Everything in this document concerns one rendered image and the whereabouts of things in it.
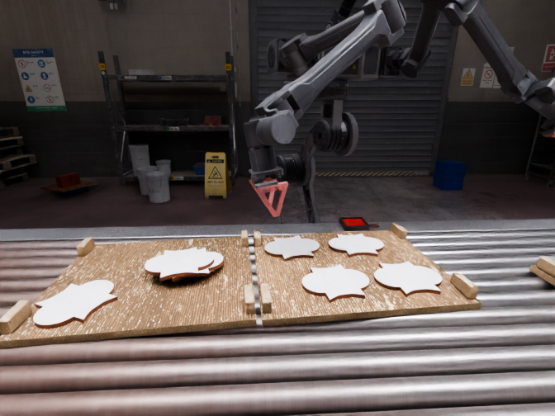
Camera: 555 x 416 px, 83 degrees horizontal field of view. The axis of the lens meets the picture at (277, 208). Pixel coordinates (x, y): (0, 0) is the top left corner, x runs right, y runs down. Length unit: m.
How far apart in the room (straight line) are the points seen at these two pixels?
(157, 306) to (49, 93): 5.88
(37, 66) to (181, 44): 2.24
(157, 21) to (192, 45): 0.59
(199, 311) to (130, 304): 0.13
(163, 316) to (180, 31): 5.23
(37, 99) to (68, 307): 5.91
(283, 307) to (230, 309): 0.10
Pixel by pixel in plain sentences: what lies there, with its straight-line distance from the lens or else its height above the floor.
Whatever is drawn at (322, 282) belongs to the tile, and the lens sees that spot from 0.66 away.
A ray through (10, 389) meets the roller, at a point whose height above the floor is 0.91.
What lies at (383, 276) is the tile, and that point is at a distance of 0.71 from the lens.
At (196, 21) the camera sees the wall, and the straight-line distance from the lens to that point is 5.61.
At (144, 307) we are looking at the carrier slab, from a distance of 0.65.
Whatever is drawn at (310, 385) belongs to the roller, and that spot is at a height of 0.92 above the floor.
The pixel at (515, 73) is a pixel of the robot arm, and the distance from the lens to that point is 1.34.
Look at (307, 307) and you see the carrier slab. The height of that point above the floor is 0.94.
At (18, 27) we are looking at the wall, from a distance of 6.60.
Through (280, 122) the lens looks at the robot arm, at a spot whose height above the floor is 1.25.
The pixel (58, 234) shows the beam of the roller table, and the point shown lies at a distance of 1.14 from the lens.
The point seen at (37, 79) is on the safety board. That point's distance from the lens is 6.47.
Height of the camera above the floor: 1.29
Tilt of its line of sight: 19 degrees down
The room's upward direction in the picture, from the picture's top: straight up
